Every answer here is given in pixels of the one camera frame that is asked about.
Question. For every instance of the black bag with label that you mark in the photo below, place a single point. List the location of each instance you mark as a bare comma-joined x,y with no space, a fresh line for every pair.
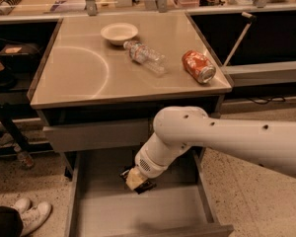
21,52

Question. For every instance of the dark trouser leg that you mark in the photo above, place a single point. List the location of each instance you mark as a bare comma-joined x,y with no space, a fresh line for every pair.
10,222

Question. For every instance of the clear plastic water bottle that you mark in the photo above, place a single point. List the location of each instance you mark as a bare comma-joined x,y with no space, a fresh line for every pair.
146,56

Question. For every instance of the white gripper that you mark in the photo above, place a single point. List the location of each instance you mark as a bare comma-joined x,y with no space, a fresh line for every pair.
147,167

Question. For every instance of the black rxbar chocolate wrapper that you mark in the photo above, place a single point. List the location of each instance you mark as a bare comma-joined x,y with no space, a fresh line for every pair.
148,186

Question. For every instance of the grey drawer cabinet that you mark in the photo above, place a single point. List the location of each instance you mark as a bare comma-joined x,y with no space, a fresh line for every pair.
85,79

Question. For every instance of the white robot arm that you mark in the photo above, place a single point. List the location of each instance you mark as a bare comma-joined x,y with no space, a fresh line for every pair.
177,129

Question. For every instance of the open grey middle drawer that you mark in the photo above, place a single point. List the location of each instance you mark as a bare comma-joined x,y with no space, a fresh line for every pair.
102,205

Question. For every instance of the white sneaker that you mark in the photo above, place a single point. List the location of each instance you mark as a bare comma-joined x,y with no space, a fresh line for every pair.
35,217
22,205

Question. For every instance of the white sneaker upper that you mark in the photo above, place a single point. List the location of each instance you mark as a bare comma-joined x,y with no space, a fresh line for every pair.
22,205

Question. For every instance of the white paper bowl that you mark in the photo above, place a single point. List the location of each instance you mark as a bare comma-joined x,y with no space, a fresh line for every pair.
119,33

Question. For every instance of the black tripod stand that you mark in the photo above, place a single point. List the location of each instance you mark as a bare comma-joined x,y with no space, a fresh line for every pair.
22,146

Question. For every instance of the closed grey top drawer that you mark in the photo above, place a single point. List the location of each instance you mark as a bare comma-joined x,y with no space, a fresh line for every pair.
98,135

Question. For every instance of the orange soda can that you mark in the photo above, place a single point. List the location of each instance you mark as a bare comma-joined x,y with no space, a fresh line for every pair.
198,66

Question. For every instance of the white sneaker lower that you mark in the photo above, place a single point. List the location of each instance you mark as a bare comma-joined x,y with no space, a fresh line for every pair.
35,217

